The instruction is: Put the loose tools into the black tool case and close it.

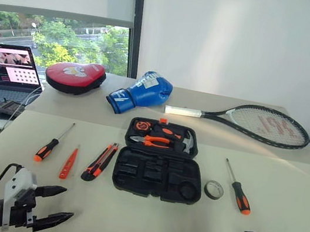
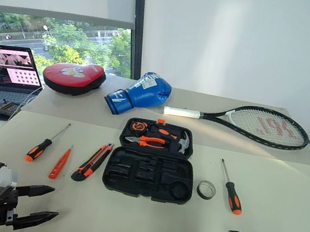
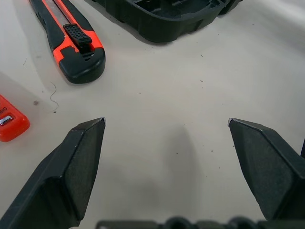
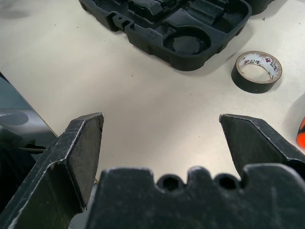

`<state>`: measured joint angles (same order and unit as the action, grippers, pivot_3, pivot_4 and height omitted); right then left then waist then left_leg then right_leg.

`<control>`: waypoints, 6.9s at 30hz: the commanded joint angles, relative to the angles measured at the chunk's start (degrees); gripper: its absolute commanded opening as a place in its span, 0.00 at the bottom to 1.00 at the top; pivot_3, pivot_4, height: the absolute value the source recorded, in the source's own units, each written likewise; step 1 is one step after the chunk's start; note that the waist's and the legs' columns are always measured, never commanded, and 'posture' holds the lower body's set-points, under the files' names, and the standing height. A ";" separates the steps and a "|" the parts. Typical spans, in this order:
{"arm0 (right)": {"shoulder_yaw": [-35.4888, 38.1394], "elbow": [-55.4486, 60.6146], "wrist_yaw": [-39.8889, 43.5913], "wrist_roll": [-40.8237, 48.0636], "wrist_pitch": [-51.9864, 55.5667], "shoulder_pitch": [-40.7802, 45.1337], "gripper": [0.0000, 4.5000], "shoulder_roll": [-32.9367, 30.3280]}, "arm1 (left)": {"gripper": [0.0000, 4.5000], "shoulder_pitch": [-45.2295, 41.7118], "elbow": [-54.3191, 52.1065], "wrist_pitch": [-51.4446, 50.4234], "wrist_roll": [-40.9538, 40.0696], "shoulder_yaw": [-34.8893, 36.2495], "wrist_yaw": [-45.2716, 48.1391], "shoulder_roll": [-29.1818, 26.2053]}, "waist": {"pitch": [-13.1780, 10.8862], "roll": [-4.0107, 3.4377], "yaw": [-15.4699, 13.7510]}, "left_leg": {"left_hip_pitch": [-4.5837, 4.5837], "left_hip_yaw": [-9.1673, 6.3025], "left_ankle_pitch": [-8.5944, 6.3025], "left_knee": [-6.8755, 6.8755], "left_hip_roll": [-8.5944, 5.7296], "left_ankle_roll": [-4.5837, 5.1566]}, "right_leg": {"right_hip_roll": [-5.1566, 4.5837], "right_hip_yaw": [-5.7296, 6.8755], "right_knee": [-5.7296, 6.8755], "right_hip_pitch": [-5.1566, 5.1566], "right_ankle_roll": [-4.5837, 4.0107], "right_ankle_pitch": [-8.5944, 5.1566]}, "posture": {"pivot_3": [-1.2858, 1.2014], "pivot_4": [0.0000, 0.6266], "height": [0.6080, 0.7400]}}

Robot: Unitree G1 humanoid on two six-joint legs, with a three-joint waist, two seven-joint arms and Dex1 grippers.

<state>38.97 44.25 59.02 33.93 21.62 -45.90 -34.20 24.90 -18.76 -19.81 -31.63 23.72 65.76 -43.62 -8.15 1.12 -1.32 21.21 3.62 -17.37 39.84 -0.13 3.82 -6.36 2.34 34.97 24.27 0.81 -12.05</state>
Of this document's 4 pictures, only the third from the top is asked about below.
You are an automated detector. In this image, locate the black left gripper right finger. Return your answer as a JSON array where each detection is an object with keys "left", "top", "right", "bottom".
[{"left": 228, "top": 117, "right": 305, "bottom": 221}]

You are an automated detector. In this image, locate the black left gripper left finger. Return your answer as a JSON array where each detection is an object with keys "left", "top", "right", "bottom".
[{"left": 0, "top": 117, "right": 107, "bottom": 229}]

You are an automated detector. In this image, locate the orange voltage tester pen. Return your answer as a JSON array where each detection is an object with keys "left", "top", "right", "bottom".
[{"left": 0, "top": 94, "right": 31, "bottom": 143}]

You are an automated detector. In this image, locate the orange black utility knife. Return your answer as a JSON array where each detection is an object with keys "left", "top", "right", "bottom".
[{"left": 28, "top": 0, "right": 107, "bottom": 84}]

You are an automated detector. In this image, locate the black tool case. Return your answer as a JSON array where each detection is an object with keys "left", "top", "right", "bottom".
[{"left": 84, "top": 0, "right": 241, "bottom": 43}]

